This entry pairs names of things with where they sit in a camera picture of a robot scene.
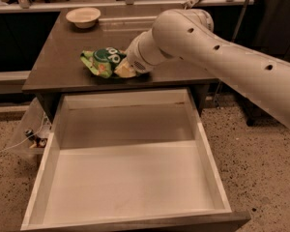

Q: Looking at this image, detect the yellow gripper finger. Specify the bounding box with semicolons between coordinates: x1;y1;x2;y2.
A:
114;62;136;78

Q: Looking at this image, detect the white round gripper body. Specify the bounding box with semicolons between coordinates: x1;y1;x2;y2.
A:
127;32;168;73

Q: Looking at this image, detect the green chip bag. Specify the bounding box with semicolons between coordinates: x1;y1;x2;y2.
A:
80;47;126;78

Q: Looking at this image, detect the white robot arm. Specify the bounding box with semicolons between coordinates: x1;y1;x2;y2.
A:
115;9;290;129

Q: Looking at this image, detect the grey drawer cabinet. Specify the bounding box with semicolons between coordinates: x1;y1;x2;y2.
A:
22;5;218;119

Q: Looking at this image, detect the open white bottom drawer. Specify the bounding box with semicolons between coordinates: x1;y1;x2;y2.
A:
21;89;250;232

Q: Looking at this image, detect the white ceramic bowl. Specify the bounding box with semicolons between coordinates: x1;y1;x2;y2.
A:
66;7;101;29

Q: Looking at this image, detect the white cable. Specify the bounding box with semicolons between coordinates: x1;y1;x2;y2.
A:
0;114;47;157

